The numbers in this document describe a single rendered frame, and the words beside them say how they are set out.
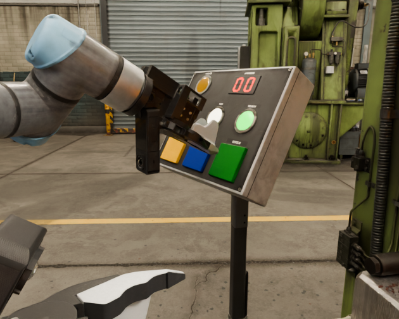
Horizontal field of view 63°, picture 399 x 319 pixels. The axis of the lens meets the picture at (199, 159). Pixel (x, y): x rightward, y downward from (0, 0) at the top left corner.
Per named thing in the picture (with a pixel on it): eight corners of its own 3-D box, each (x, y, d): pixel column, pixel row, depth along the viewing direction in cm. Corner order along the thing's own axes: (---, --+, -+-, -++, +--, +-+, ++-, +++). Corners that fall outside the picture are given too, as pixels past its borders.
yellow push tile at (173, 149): (175, 162, 80) (187, 135, 80) (159, 157, 86) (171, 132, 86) (180, 165, 81) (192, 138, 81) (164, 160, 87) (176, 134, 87)
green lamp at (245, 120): (241, 133, 67) (242, 111, 66) (234, 130, 71) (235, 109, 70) (256, 132, 67) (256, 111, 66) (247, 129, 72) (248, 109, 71)
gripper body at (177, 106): (210, 101, 57) (157, 63, 50) (190, 145, 57) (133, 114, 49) (185, 100, 63) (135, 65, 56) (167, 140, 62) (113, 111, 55)
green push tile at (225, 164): (231, 182, 64) (245, 147, 65) (207, 174, 70) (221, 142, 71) (237, 185, 65) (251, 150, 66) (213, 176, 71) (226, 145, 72)
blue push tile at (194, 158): (200, 171, 72) (213, 140, 73) (180, 165, 78) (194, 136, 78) (205, 174, 73) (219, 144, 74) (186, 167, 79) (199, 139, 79)
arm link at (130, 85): (108, 100, 46) (88, 99, 53) (134, 116, 49) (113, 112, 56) (130, 54, 47) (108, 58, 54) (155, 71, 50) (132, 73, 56)
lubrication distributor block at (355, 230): (349, 287, 72) (356, 228, 69) (333, 271, 78) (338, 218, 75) (363, 285, 73) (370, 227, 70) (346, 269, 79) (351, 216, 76)
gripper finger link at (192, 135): (216, 143, 59) (180, 121, 53) (212, 151, 59) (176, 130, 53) (200, 140, 63) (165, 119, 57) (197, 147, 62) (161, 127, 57)
